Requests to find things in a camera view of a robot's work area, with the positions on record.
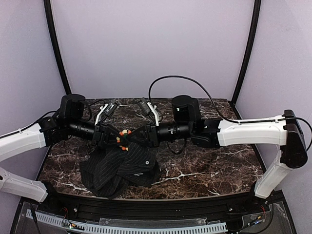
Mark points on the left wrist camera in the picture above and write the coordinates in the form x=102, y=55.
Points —
x=105, y=111

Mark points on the black frame post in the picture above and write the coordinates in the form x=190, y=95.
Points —
x=55, y=45
x=248, y=51

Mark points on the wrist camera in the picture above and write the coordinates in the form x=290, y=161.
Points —
x=150, y=111
x=105, y=111

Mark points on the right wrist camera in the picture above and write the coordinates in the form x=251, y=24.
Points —
x=150, y=111

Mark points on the left black frame post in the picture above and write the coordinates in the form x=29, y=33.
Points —
x=55, y=45

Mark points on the right black frame post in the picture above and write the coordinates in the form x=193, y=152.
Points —
x=248, y=51

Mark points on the white slotted cable duct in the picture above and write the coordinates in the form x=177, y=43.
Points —
x=114, y=226

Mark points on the flower brooch green orange yellow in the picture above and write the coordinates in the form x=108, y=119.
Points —
x=123, y=139

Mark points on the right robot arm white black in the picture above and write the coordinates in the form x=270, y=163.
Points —
x=283, y=131

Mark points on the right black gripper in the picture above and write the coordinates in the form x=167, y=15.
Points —
x=151, y=133

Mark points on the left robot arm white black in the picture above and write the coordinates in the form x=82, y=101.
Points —
x=50, y=129

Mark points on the black pinstriped shirt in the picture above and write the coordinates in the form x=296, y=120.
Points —
x=108, y=172

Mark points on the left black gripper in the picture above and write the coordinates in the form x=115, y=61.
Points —
x=100, y=135

